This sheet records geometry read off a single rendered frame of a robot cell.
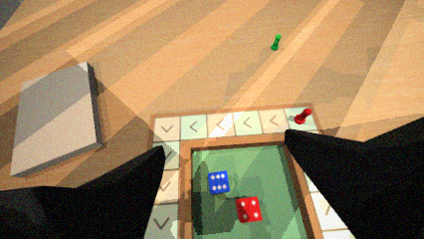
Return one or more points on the red pawn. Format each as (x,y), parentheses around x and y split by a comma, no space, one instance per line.
(300,119)

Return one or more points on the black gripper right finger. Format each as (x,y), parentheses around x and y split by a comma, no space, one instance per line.
(376,190)

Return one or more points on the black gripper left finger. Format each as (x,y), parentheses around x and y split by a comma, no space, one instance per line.
(116,205)

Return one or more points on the green pawn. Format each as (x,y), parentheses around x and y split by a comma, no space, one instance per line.
(275,46)

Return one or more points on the red die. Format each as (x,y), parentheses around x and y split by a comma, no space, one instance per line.
(248,209)

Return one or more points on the blue die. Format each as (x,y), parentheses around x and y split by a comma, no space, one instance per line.
(218,182)

